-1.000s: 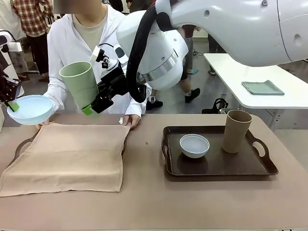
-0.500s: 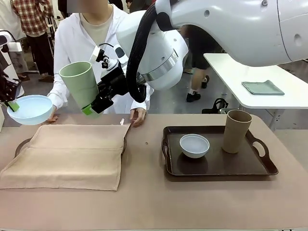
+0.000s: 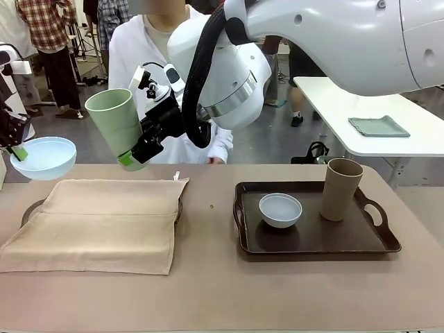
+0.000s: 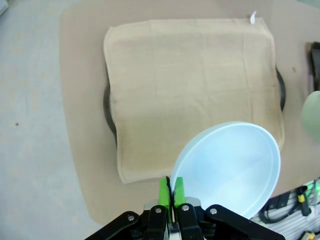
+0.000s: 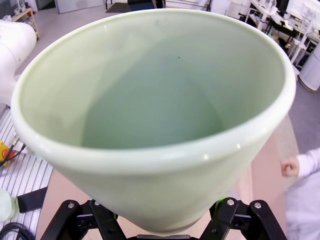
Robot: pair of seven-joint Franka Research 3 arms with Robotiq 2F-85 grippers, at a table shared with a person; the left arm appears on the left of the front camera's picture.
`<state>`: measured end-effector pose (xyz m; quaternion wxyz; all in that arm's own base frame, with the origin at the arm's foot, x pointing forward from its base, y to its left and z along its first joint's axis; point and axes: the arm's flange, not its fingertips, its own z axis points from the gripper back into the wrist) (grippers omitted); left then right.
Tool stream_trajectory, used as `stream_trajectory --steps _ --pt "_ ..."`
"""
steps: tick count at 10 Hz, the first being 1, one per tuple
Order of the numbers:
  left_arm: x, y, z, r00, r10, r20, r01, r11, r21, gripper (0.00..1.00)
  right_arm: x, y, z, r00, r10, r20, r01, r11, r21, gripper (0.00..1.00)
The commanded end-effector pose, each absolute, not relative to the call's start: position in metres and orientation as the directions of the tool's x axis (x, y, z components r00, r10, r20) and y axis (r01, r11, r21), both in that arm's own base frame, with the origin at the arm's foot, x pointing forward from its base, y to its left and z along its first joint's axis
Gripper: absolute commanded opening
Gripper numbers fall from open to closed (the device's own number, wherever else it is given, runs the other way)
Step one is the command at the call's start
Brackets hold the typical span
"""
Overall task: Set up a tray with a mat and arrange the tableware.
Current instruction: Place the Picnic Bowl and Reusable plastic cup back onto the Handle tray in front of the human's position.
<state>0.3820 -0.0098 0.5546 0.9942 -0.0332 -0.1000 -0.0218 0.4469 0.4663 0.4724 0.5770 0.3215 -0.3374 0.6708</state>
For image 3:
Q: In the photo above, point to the bystander in white shirt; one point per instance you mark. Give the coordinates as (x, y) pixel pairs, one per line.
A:
(10, 24)

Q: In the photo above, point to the light green tall cup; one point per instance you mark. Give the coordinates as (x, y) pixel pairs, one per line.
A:
(114, 121)

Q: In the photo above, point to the dark brown plastic tray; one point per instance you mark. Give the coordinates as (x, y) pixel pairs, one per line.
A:
(322, 239)
(178, 213)

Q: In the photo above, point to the bystander in black shorts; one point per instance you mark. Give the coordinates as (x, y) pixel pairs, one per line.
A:
(301, 62)

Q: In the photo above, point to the person's left hand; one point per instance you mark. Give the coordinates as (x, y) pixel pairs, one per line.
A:
(216, 160)

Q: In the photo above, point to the bystander in blue plaid shirt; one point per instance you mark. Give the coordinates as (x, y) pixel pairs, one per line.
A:
(104, 24)

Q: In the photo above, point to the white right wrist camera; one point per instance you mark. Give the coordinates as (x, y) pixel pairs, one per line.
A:
(138, 78)

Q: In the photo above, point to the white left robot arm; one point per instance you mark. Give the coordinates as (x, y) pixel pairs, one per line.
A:
(29, 104)

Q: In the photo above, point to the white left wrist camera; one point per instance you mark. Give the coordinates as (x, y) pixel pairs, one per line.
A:
(21, 67)

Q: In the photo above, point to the light blue bowl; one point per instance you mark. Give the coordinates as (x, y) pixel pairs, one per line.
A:
(45, 163)

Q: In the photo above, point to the beige cloth mat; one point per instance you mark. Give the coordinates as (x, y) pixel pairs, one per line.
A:
(93, 229)

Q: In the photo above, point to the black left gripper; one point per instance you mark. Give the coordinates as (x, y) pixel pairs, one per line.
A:
(12, 128)

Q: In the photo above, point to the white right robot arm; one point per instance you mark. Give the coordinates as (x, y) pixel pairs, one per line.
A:
(329, 41)

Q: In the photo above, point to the grey-green cloth mat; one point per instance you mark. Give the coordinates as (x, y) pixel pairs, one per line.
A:
(379, 126)

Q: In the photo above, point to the white bowl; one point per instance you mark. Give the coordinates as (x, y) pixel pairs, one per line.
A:
(277, 216)

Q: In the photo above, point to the black tripod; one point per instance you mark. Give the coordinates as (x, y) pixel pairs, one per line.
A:
(83, 55)

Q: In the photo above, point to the white side table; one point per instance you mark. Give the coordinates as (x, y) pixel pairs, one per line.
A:
(347, 138)

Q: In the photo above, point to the person in white hoodie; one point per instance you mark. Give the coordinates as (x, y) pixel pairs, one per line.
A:
(128, 55)

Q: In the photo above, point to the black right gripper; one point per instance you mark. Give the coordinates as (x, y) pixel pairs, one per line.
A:
(164, 116)

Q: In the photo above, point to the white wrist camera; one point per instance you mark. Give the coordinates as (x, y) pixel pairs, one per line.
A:
(138, 78)
(21, 67)

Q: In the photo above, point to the brown tall cup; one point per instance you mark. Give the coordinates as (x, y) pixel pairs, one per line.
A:
(338, 194)

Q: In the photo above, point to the bystander in red plaid shirt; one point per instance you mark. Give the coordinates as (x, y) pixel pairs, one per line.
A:
(45, 21)

